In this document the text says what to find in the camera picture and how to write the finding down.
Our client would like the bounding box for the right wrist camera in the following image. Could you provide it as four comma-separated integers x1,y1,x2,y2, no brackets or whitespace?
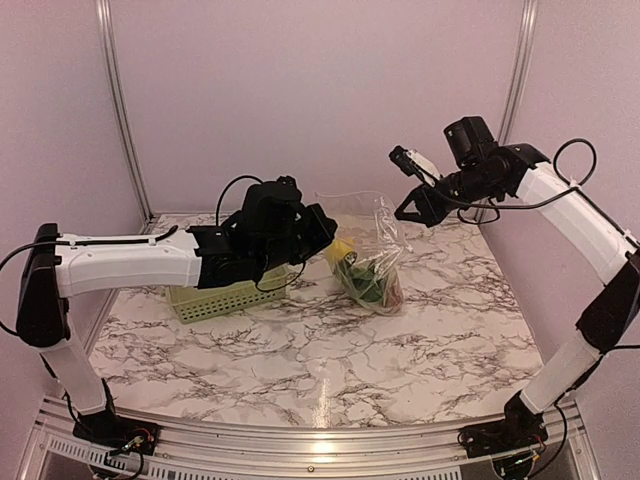
389,145,442,186

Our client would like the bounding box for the right aluminium corner post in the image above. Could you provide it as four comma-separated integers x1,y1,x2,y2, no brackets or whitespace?
474,0,541,224

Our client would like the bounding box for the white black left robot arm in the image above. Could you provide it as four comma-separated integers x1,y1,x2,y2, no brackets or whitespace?
13,177,337,445

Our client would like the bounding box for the aluminium front frame rail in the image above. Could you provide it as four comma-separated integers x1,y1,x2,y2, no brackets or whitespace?
29,394,601,480

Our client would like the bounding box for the left aluminium corner post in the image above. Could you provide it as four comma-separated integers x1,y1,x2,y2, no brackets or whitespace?
95,0,154,224

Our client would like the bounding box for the clear zip top bag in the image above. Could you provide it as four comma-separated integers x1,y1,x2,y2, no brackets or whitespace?
316,191,411,316

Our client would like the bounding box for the green bok choy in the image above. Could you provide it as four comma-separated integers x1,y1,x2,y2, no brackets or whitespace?
339,266,387,304

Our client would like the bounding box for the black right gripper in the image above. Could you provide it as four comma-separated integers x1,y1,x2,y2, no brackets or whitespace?
395,163,502,227

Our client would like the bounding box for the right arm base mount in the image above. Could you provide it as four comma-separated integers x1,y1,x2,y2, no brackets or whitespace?
457,415,548,458

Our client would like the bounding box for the aluminium corner post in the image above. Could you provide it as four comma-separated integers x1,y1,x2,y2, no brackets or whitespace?
95,0,154,224
474,0,541,224

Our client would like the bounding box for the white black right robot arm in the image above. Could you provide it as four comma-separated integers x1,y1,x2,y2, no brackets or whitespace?
389,116,639,452

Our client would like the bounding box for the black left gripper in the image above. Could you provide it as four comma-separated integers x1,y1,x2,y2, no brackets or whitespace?
255,202,338,274

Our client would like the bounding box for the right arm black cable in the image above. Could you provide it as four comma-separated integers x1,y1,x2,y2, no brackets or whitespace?
449,138,640,351

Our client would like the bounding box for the pale green perforated basket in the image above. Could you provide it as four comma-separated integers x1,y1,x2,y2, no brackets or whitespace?
165,266,289,324

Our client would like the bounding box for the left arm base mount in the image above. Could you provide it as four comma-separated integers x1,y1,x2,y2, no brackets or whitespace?
73,410,160,456

